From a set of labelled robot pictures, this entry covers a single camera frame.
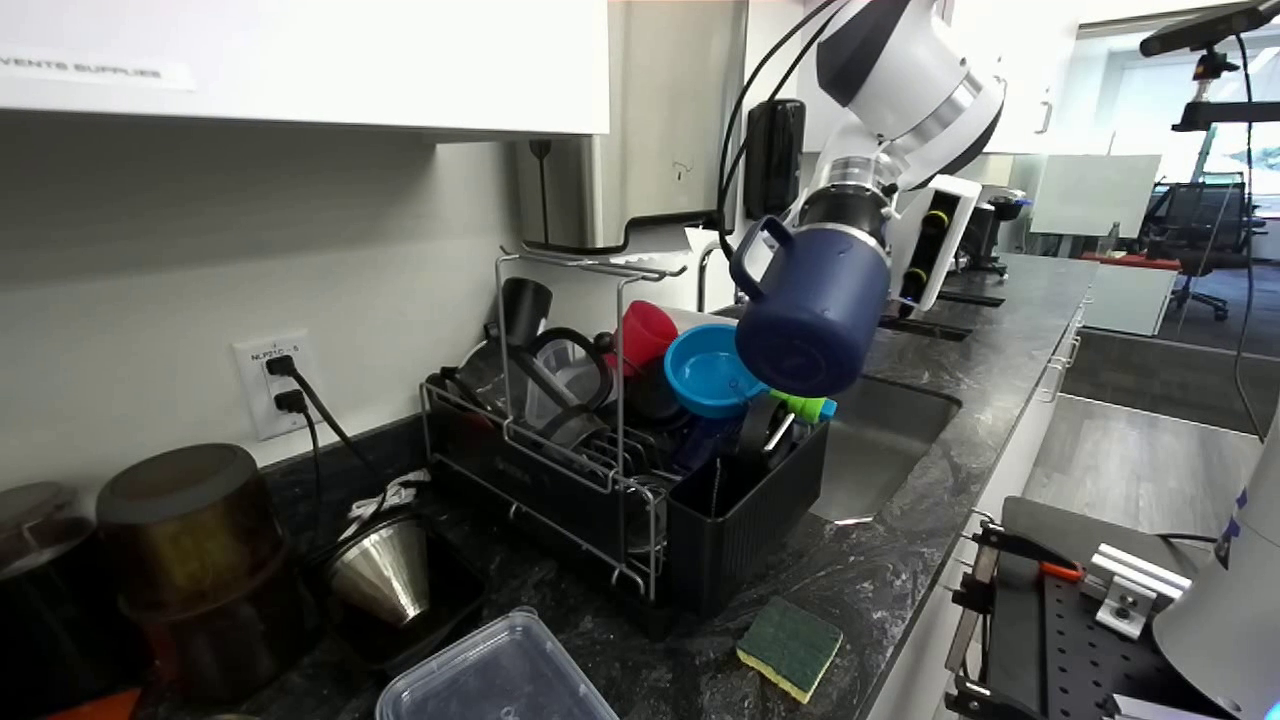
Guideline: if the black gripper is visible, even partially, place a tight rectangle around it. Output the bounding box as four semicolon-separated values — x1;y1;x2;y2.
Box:
802;184;887;241

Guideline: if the dark blue thermos mug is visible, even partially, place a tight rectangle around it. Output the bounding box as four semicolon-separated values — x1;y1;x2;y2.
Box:
728;216;892;397

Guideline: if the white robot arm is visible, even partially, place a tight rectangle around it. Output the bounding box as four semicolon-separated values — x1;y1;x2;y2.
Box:
712;0;1005;241

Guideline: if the stainless steel sink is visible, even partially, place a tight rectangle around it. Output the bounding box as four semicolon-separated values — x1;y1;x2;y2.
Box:
768;376;962;528

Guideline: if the black coffee machine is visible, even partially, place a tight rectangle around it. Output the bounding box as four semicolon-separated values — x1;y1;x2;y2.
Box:
962;184;1030;275

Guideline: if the red cup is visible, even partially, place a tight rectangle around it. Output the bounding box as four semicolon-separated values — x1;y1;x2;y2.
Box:
605;300;676;376

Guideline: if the black dish rack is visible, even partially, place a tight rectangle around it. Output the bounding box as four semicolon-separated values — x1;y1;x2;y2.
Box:
425;258;824;609

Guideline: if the black office chair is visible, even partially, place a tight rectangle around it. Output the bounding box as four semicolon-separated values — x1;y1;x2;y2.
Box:
1135;181;1256;322

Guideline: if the green yellow sponge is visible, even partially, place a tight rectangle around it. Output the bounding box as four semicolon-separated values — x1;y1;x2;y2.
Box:
738;597;845;704

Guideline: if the white upper cabinet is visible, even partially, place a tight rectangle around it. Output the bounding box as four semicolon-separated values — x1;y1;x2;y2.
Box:
0;0;609;138

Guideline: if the clear plastic food container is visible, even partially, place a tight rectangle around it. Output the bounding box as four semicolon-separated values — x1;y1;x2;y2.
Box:
376;609;620;720

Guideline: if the steel cone dripper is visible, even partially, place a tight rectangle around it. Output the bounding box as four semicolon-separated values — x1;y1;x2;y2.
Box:
329;520;433;630

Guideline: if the dark brown canister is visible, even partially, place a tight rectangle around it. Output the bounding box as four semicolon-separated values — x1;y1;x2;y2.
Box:
98;443;315;709

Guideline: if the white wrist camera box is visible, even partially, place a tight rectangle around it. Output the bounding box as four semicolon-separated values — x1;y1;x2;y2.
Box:
892;175;980;315

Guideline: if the black wall soap dispenser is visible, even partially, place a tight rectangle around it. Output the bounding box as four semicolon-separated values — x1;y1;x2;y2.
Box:
743;102;804;222

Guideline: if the blue funnel green handle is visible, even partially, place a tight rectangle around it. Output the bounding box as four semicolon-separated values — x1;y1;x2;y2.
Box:
666;325;837;419

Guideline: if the white wall outlet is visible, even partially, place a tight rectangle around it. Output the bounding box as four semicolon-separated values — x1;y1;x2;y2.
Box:
232;327;315;439

